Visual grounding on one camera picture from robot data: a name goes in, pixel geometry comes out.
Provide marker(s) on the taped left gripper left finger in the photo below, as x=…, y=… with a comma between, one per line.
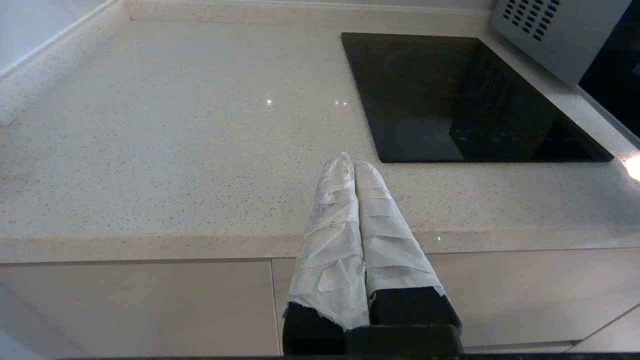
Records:
x=332, y=250

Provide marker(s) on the black glass microwave door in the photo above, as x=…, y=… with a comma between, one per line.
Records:
x=615, y=75

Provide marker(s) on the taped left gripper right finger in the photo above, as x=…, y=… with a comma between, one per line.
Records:
x=390, y=250

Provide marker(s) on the silver black microwave oven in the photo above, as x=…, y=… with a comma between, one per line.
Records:
x=550, y=35

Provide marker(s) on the white cabinet front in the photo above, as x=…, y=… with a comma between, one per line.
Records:
x=525, y=295
x=150, y=310

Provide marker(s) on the black induction cooktop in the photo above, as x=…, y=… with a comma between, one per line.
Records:
x=450, y=100

